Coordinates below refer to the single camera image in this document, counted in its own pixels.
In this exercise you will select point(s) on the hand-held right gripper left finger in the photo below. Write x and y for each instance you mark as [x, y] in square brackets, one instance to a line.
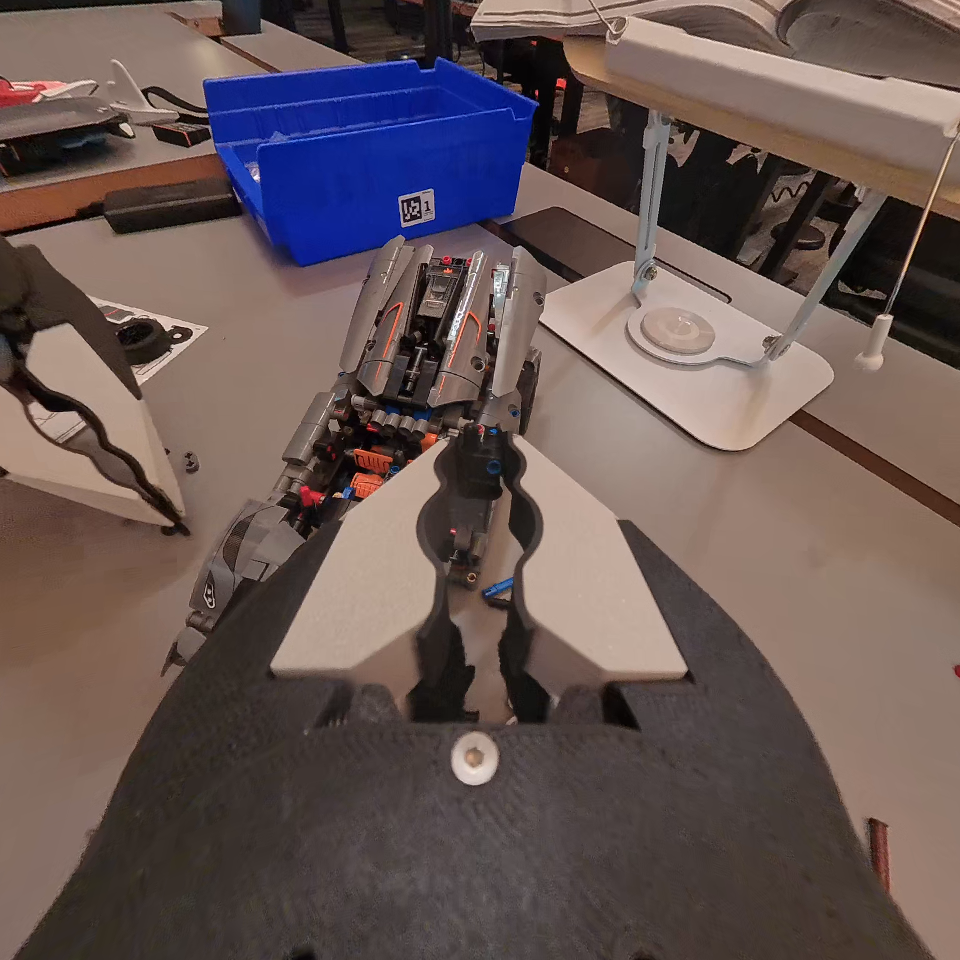
[352, 600]

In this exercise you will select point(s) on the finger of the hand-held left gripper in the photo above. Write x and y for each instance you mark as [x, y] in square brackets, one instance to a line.
[105, 405]
[45, 465]

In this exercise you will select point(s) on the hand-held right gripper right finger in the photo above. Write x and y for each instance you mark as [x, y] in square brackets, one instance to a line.
[600, 600]

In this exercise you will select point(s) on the grey lego car model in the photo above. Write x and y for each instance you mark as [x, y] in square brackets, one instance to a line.
[420, 337]

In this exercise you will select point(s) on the long blue lego pin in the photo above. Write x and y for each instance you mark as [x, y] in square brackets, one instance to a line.
[497, 587]

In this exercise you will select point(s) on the black lego slope piece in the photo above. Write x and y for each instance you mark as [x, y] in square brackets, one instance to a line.
[174, 529]

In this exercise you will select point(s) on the brown lego axle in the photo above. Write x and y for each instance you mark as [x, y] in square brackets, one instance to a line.
[879, 855]

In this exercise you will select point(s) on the black flat box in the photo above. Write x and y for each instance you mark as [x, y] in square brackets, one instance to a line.
[172, 199]

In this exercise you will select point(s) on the dark grey pouch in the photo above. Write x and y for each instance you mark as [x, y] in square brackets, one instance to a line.
[52, 124]

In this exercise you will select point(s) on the red and white object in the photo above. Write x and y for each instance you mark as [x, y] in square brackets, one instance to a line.
[30, 90]

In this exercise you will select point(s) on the black box with red stripe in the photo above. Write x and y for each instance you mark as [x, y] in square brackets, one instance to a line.
[182, 133]

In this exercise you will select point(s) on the light grey angular object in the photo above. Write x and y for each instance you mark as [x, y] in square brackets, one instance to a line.
[131, 97]

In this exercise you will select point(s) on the blue plastic bin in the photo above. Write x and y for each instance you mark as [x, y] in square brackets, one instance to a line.
[360, 150]

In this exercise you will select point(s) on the white instruction booklet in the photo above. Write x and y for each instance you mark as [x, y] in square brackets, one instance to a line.
[675, 19]

